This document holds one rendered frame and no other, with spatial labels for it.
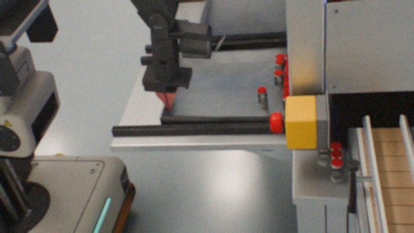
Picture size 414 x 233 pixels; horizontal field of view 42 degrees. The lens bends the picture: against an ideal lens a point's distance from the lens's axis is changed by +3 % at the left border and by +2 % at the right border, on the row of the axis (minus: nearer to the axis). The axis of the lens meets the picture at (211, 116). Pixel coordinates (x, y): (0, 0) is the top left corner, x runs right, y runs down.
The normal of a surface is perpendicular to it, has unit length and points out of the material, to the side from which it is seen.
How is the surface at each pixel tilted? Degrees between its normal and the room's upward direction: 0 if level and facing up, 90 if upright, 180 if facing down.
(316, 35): 90
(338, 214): 90
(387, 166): 0
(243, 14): 0
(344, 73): 90
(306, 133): 90
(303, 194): 0
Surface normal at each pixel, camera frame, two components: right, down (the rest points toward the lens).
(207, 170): -0.14, -0.77
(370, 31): -0.12, 0.64
